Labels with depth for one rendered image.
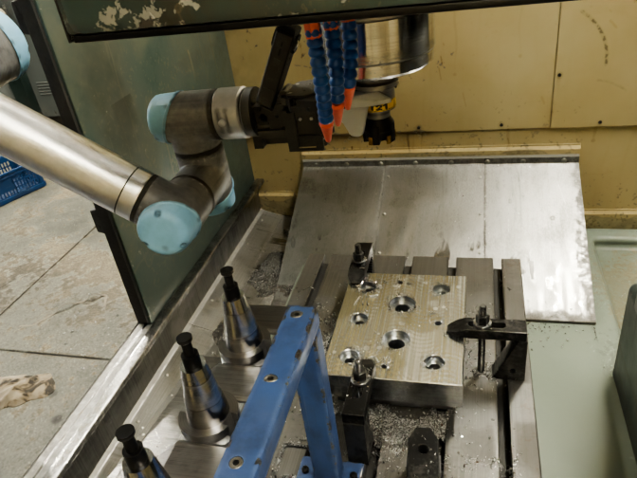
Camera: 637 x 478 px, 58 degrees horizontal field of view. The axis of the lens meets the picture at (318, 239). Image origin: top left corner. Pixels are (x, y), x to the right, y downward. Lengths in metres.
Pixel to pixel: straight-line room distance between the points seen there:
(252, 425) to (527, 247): 1.28
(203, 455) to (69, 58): 0.88
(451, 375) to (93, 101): 0.89
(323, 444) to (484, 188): 1.19
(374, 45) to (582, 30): 1.18
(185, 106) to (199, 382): 0.43
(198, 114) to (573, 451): 1.00
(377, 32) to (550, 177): 1.28
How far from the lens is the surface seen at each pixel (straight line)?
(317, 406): 0.81
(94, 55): 1.34
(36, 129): 0.85
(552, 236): 1.78
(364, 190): 1.90
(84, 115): 1.29
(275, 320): 0.73
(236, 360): 0.68
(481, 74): 1.84
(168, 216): 0.77
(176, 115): 0.87
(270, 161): 2.06
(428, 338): 1.02
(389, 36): 0.71
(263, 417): 0.60
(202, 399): 0.59
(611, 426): 1.43
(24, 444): 2.60
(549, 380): 1.49
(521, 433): 1.01
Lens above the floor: 1.67
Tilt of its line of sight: 31 degrees down
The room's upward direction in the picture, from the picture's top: 8 degrees counter-clockwise
